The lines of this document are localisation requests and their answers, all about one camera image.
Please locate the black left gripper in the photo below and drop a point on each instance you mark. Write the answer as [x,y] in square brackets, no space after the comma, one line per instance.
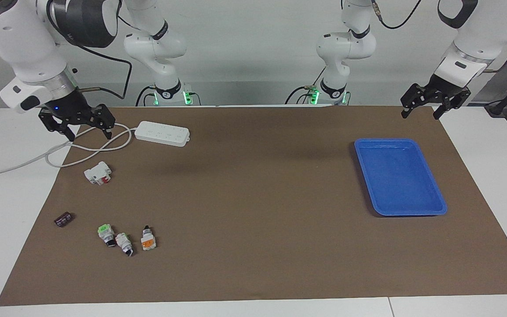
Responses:
[442,90]

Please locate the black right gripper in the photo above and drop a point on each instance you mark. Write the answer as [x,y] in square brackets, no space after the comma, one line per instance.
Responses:
[71,108]

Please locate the red selector switch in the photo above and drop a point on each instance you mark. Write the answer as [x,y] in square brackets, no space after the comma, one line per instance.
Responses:
[124,242]

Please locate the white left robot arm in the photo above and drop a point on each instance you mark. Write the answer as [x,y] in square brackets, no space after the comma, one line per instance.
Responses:
[346,44]

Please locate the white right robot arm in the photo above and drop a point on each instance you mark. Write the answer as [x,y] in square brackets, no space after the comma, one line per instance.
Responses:
[16,44]

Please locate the white circuit breaker red lever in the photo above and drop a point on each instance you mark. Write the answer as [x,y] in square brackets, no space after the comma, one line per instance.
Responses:
[96,173]

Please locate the white power strip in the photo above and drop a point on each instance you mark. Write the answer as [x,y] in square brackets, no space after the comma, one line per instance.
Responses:
[162,133]

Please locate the blue plastic tray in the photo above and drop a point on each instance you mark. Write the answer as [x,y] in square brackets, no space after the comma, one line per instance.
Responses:
[398,180]

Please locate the dark cylindrical capacitor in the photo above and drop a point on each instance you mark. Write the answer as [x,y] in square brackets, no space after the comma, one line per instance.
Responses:
[63,219]

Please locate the brown table mat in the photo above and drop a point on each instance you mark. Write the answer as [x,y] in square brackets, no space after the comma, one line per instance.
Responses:
[253,220]

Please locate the green push-button switch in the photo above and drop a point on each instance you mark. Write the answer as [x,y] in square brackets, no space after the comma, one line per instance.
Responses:
[105,233]

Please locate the orange selector switch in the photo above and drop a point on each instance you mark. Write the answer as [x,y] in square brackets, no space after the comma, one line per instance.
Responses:
[148,241]

